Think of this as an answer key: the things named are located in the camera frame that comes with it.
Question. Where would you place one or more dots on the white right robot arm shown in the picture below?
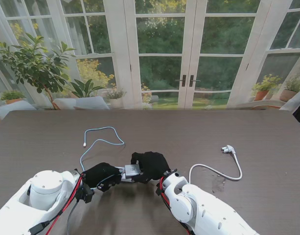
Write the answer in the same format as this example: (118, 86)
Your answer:
(203, 210)

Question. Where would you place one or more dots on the white power strip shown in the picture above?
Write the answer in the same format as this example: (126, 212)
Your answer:
(126, 180)

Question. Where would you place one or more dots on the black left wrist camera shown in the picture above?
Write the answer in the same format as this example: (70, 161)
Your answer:
(85, 194)

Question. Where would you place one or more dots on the printed garden window backdrop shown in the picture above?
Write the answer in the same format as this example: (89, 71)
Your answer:
(162, 36)

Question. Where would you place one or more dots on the grey charger adapter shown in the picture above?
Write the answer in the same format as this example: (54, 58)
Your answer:
(132, 170)

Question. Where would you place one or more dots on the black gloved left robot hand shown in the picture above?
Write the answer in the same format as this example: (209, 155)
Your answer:
(100, 172)

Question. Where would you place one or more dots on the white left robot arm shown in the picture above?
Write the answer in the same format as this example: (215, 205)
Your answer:
(44, 186)

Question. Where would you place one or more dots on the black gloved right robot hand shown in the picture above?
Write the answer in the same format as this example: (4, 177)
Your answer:
(153, 165)

